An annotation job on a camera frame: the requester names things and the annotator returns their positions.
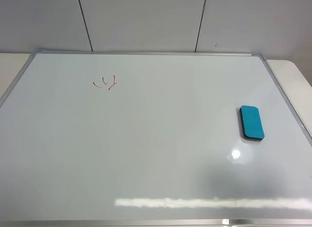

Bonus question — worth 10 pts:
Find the white aluminium-framed whiteboard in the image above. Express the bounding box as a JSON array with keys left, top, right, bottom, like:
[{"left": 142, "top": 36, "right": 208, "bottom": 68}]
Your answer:
[{"left": 0, "top": 51, "right": 312, "bottom": 227}]

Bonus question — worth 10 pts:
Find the teal felt whiteboard eraser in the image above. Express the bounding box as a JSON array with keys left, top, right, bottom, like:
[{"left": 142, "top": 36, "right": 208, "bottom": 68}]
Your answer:
[{"left": 239, "top": 105, "right": 265, "bottom": 142}]

